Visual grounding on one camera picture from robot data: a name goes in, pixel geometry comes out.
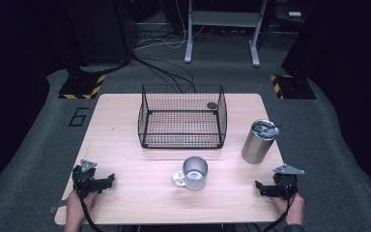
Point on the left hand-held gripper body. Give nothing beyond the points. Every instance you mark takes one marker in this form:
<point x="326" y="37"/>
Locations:
<point x="85" y="183"/>

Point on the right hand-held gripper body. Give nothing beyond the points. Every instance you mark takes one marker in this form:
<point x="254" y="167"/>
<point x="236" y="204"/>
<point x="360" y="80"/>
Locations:
<point x="285" y="185"/>

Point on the steel tumbler with lid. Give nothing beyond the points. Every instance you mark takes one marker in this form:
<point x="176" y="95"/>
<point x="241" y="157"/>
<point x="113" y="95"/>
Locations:
<point x="257" y="146"/>

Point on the person's left hand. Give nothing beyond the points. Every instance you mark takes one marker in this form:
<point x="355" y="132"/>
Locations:
<point x="75" y="206"/>

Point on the person's right hand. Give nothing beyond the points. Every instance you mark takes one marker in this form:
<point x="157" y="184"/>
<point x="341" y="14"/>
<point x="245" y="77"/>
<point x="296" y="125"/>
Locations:
<point x="294" y="209"/>

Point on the grey tape strip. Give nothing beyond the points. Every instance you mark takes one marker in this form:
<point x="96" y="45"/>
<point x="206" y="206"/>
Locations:
<point x="56" y="208"/>

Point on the black base with hazard stripes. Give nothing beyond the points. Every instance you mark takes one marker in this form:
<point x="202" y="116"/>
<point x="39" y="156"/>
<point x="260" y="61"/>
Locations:
<point x="294" y="87"/>
<point x="82" y="87"/>

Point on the dark cabinet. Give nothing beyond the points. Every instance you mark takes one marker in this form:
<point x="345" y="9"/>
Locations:
<point x="99" y="29"/>

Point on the small white box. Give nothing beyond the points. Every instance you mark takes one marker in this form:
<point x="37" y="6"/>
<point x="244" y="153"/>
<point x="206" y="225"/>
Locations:
<point x="295" y="14"/>

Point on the white metal stand frame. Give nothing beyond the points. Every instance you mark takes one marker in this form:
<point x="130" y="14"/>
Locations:
<point x="222" y="19"/>

